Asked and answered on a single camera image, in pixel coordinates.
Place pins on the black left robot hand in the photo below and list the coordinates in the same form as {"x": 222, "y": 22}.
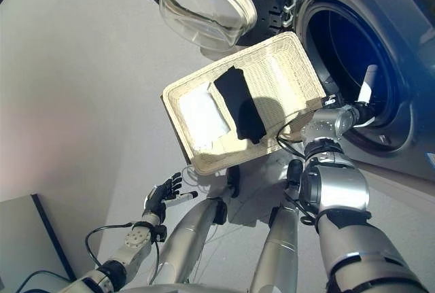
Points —
{"x": 156, "y": 201}

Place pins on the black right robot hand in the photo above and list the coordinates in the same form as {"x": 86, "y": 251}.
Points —
{"x": 367, "y": 85}

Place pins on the white cloth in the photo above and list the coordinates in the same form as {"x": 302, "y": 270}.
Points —
{"x": 200, "y": 116}

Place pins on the black cloth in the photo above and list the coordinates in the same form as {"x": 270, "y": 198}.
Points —
{"x": 241, "y": 102}

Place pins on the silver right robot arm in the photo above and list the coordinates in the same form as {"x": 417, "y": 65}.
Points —
{"x": 340, "y": 187}

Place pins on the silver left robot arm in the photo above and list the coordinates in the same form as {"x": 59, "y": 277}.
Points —
{"x": 136, "y": 238}

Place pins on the dark grey washing machine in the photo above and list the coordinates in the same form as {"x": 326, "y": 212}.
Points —
{"x": 374, "y": 7}

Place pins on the round glass washing machine door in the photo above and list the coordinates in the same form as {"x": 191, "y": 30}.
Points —
{"x": 204, "y": 4}

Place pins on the silver left robot leg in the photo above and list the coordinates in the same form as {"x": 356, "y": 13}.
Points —
{"x": 190, "y": 238}

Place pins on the silver robot leg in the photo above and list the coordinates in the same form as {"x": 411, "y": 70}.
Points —
{"x": 190, "y": 238}
{"x": 278, "y": 249}

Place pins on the cream wicker basket tray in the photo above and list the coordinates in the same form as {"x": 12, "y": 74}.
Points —
{"x": 278, "y": 79}

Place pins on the silver right robot leg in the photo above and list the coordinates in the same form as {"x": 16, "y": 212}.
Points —
{"x": 278, "y": 249}

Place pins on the grey panel with black edge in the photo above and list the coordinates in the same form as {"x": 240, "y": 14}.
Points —
{"x": 27, "y": 232}

